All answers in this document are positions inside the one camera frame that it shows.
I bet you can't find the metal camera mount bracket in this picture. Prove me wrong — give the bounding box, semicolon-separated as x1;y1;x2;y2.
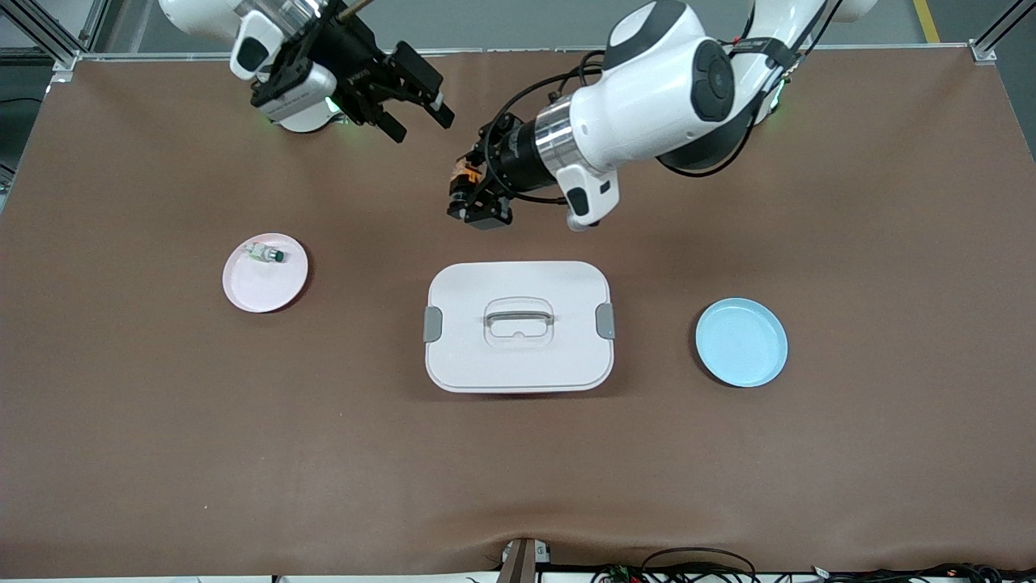
496;538;553;583

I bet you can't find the white lidded storage box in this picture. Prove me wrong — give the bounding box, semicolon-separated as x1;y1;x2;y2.
423;260;616;394

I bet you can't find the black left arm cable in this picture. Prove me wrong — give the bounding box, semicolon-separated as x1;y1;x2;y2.
486;49;616;205

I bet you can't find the black cable bundle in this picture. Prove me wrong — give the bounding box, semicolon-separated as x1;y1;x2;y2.
591;547;1036;583

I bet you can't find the aluminium frame post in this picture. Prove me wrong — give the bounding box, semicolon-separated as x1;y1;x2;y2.
0;0;110;74
971;0;1036;66

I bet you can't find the light blue round plate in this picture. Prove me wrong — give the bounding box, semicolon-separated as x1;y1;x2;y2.
695;297;788;389

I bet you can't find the pink round plate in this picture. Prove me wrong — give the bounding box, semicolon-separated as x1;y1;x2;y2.
222;233;309;314

